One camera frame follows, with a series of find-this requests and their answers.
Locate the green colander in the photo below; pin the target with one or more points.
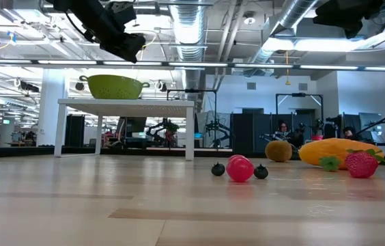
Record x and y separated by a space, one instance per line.
112 87

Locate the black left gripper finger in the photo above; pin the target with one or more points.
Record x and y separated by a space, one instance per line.
132 41
126 54

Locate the tall black cabinet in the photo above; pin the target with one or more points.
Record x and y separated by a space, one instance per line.
74 131

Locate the small black ceiling spotlight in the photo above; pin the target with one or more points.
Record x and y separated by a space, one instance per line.
28 87
80 86
161 85

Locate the large silver ribbed duct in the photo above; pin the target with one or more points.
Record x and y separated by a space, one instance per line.
189 30

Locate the black background robot arm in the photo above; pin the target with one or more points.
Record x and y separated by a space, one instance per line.
218 128
169 131

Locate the red bowl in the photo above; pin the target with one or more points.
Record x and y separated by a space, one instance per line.
316 137

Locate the red toy cherry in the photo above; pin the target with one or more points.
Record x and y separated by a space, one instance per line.
240 169
235 156

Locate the white perforated shelf riser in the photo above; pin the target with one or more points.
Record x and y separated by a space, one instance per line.
165 108

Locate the black partition panel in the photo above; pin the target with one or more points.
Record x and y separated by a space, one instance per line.
247 130

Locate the long ceiling light rail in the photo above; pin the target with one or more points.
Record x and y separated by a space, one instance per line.
196 64

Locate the black background rig frame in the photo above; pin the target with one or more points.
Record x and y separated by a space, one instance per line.
298 94
192 90

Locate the person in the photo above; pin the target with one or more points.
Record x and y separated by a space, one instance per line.
283 130
349 132

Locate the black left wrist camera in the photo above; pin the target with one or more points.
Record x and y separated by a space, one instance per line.
121 12

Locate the white ceiling smoke detector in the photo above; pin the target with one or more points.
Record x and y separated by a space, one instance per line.
249 20

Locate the white square pillar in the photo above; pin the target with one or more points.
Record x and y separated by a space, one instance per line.
50 112

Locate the black metal table frame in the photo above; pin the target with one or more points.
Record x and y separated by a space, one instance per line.
25 151

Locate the brown toy kiwi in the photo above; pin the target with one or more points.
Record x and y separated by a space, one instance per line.
278 150

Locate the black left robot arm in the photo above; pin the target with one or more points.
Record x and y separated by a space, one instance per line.
76 13

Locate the yellow orange toy mango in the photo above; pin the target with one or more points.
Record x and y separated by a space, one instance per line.
336 148

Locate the small black toy berry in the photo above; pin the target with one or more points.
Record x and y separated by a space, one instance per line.
218 169
260 171

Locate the dark background monitor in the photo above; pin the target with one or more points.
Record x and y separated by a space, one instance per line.
134 124

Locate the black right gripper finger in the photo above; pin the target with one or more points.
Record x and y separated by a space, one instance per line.
325 15

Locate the slanted silver ribbed duct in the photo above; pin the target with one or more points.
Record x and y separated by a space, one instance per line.
295 13

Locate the background computer monitor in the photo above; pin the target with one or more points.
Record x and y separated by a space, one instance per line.
370 121

